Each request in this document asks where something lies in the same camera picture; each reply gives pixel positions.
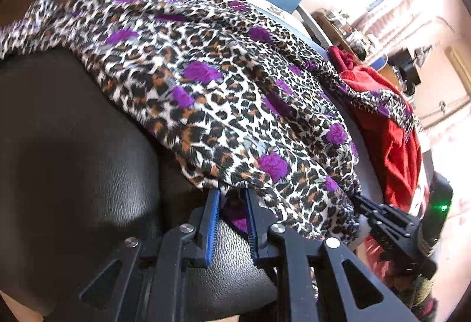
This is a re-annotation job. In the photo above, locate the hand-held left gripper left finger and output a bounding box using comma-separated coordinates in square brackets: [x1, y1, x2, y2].
[78, 189, 221, 322]

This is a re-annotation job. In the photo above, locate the cluttered wooden shelf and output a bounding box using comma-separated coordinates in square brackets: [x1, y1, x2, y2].
[313, 8, 373, 59]

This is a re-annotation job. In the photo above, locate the black appliance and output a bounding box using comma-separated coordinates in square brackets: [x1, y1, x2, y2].
[388, 46, 433, 88]

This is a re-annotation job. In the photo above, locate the leopard print purple-flowered garment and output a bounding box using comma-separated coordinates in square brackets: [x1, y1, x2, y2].
[0, 0, 422, 247]

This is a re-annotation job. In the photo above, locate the red garment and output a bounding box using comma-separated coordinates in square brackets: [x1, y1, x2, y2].
[327, 46, 424, 214]

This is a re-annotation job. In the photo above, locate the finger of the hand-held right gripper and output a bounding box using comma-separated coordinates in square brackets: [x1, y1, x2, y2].
[352, 195, 418, 264]

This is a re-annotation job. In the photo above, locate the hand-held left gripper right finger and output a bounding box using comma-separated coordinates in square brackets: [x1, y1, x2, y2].
[244, 188, 420, 322]

